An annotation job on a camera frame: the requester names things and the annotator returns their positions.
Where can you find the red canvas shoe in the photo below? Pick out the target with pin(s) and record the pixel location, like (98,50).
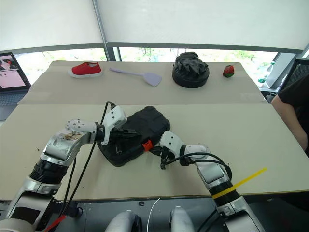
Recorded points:
(85,69)

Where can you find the white roller blind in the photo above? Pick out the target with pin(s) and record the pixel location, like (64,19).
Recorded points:
(205,21)
(48,21)

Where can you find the person in black shirt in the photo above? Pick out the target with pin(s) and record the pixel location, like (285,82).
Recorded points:
(297,96)

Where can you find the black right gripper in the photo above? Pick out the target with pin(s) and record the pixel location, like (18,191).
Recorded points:
(163,152)

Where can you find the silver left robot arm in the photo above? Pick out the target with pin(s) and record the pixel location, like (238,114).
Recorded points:
(62,145)

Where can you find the red zip tie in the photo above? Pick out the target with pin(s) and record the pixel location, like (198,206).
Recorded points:
(56,221)

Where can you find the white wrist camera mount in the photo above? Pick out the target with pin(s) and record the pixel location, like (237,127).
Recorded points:
(113,118)
(171,141)

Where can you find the silver rounded shell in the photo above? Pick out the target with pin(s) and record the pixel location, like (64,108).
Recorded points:
(123,221)
(181,220)

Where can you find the red green strawberry toy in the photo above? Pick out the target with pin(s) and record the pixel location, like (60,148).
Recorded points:
(228,71)

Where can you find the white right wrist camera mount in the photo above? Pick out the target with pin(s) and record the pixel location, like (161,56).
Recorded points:
(171,141)

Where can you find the black crumpled gloves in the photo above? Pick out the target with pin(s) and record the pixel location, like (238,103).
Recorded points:
(189,62)

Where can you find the black plastic tool case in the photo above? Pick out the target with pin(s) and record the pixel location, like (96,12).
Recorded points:
(147,123)

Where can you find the grey window frame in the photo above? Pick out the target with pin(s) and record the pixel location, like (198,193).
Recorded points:
(111,48)

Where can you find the lilac plastic spatula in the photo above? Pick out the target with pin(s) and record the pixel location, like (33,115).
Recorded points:
(152,79)

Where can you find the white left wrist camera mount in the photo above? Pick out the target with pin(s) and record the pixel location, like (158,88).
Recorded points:
(113,118)

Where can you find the open laptop computer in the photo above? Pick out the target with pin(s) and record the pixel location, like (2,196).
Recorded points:
(12,77)

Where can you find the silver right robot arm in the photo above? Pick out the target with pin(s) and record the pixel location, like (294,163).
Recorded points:
(212,174)

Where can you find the black round case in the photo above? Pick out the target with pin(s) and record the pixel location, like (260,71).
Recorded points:
(189,81)

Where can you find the black mesh chair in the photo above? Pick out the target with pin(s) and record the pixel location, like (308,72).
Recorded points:
(299,70)

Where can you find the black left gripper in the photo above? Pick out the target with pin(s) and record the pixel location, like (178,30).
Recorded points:
(117,137)

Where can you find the clear bottle green label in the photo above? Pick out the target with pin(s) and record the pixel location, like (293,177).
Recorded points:
(262,80)

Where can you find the yellow zip tie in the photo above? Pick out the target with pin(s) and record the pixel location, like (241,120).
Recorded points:
(251,177)

